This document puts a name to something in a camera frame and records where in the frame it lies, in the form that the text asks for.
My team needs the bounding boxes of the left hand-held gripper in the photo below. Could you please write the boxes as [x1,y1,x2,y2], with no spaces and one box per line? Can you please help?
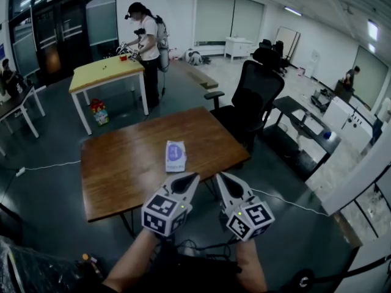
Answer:
[141,172,201,237]

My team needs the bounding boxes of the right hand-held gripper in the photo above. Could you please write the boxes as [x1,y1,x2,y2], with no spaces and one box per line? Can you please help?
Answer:
[215,172,276,242]

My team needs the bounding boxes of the white wet wipes pack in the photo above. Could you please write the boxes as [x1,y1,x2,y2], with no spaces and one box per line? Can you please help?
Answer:
[165,140,188,173]

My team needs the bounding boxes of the person's left forearm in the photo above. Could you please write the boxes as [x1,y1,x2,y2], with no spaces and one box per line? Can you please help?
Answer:
[102,229,163,293]

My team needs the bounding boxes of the person's right forearm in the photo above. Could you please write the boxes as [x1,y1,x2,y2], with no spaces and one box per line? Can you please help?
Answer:
[233,238,268,293]

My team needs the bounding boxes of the black office chair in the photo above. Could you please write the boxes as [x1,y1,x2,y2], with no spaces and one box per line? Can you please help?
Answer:
[203,46,285,153]
[258,38,290,75]

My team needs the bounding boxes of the person's black clothing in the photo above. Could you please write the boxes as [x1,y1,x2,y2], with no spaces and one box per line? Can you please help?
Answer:
[100,248,270,293]

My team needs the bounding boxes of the black low desk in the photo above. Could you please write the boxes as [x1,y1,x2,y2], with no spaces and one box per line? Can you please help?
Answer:
[271,95,342,182]

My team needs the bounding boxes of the cardboard planks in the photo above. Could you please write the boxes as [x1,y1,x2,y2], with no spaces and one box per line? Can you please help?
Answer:
[185,68,219,90]

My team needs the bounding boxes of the colourful toy box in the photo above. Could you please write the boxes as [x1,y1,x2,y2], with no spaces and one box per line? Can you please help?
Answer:
[89,98,110,127]

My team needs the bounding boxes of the black round device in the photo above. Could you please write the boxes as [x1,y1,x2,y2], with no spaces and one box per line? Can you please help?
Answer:
[289,268,316,293]

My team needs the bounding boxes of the grey bag heap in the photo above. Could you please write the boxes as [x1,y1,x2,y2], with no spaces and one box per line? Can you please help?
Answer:
[184,49,212,66]

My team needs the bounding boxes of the white counter unit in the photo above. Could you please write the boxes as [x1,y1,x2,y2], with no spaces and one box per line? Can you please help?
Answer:
[322,95,377,156]

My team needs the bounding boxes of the yellow table with white legs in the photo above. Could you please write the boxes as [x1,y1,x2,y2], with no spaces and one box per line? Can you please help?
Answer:
[68,54,150,136]

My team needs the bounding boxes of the white cabinet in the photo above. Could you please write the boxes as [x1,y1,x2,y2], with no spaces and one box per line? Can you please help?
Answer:
[225,37,255,61]

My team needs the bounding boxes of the white water dispenser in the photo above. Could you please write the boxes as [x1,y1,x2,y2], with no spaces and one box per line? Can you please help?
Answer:
[305,49,320,79]

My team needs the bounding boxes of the whiteboard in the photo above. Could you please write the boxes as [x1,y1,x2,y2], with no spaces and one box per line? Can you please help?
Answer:
[274,26,302,70]

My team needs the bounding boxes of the plastic wrapped black item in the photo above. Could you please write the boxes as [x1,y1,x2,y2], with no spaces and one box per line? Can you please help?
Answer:
[0,236,82,293]

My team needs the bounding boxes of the ceiling light strip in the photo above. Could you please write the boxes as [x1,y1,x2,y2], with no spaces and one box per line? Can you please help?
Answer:
[283,5,304,17]

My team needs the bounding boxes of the black table with white legs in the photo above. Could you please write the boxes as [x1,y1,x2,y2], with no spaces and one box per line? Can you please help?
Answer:
[0,84,46,157]

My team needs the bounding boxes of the white cable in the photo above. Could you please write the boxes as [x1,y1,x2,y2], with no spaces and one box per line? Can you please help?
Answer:
[250,187,331,217]
[24,159,82,171]

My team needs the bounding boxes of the black cables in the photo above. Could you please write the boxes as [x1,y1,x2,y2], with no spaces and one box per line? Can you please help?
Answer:
[170,236,243,264]

